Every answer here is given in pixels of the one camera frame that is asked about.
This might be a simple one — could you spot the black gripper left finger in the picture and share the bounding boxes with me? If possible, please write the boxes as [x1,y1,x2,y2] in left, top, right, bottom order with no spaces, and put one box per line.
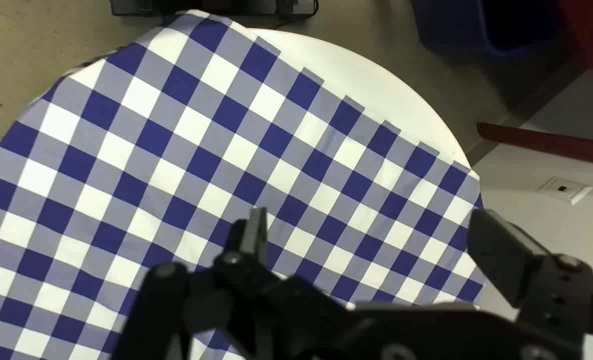
[111,207,353,360]

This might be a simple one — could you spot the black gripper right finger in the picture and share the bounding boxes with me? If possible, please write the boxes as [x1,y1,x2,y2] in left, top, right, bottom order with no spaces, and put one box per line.
[464,208,593,360]

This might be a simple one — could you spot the white floor outlet plate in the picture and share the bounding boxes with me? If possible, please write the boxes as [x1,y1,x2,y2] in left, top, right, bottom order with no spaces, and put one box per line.
[535,175,593,208]

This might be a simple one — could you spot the red bar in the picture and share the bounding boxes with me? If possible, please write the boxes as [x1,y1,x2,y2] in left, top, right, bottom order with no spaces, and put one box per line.
[474,120,593,169]

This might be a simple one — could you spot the blue white checkered tablecloth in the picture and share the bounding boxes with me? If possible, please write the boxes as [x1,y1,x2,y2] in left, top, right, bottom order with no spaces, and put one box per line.
[0,8,487,360]

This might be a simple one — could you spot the blue plastic bin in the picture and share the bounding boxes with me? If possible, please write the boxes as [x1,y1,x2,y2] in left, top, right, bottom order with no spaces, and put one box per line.
[413,0,565,60]

